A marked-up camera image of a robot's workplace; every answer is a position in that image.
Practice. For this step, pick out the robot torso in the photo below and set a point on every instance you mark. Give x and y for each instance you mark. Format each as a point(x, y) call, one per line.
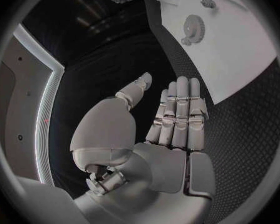
point(25, 104)

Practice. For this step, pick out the grey gear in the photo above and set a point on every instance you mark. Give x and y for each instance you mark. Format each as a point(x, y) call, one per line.
point(194, 27)

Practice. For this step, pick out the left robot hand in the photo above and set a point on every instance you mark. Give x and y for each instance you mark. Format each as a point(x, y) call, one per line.
point(154, 168)

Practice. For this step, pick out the white task board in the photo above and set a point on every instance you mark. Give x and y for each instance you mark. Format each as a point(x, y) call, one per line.
point(233, 52)

